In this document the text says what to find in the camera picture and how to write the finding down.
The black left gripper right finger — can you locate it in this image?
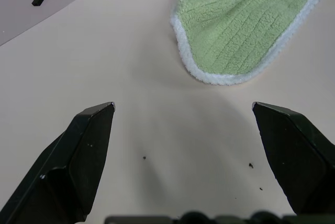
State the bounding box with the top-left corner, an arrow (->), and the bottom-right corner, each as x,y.
251,101 -> 335,216

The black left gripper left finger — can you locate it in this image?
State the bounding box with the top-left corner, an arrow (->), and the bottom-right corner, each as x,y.
0,102 -> 116,224

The green microfiber cloth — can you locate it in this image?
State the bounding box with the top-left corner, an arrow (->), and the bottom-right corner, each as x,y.
170,0 -> 335,86

